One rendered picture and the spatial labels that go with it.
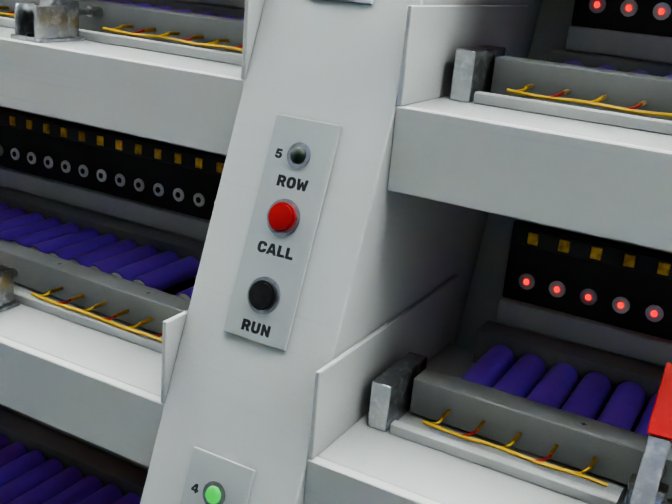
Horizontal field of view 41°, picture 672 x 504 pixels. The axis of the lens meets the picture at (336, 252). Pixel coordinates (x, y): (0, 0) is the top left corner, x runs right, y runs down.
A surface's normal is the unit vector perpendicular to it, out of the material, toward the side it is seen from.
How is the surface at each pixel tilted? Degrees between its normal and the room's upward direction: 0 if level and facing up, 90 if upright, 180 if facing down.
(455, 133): 109
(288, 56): 90
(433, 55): 90
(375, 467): 19
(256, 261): 90
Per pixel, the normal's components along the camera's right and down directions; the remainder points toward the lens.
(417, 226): 0.87, 0.22
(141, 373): 0.09, -0.95
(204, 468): -0.43, -0.09
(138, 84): -0.48, 0.23
